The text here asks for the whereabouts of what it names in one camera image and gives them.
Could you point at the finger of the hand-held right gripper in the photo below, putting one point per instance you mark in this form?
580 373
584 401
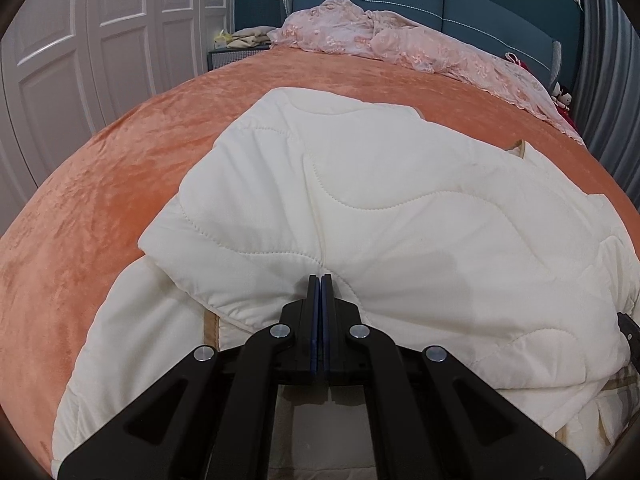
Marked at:
630 332

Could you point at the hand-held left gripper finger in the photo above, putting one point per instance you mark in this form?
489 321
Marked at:
314 320
326 320

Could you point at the white quilted comforter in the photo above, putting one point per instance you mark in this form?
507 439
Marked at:
380 200

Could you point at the grey curtain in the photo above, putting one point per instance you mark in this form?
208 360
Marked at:
610 100

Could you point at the orange plush bed blanket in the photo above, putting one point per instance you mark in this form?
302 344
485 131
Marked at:
110 200

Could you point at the grey nightstand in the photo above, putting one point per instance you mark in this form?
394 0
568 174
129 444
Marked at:
225 57

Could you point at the pink floral quilt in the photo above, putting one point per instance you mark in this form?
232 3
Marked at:
425 50

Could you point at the beige folded cloth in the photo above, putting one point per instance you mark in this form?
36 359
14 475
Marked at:
252 37

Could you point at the red cloth item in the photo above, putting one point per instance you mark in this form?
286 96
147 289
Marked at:
517 60

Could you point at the yellow small item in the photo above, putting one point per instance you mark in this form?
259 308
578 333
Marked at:
221 38

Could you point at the white panelled wardrobe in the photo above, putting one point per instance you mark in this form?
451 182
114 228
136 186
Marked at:
100 35

